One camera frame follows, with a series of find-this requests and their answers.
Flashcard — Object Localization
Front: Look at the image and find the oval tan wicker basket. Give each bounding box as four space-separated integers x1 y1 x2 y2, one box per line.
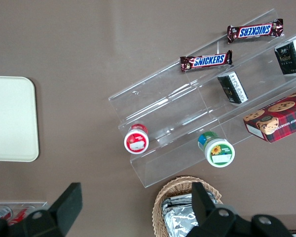
152 175 223 237

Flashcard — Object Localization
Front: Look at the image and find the small black carton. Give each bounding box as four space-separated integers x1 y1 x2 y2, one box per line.
274 37 296 76
217 71 249 106

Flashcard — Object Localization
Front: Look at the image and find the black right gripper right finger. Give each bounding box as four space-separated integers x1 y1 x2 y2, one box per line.
185 182 294 237

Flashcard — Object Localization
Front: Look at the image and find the brown Snickers bar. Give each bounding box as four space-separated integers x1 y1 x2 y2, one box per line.
179 49 233 73
226 18 285 44

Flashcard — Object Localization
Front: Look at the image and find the red tartan cookie box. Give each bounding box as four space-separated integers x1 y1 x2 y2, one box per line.
243 87 296 144

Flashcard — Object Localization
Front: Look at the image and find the clear acrylic stepped stand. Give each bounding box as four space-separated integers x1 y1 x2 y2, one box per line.
108 8 296 189

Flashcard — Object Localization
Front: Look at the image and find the silver foil wrapped pack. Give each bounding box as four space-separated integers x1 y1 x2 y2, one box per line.
162 197 220 237
166 193 219 208

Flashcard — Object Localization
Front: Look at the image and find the clear acrylic bottle rack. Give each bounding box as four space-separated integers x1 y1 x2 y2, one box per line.
0 201 48 228

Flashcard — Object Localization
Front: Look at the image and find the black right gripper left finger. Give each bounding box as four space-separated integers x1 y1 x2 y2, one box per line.
0 182 83 237

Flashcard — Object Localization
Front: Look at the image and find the red lidded cup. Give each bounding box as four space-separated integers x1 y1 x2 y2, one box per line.
124 123 150 155

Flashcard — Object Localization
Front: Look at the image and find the green lidded cup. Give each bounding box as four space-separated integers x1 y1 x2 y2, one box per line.
197 131 235 168

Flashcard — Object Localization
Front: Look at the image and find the cream plastic tray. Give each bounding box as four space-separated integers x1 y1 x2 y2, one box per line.
0 76 39 162

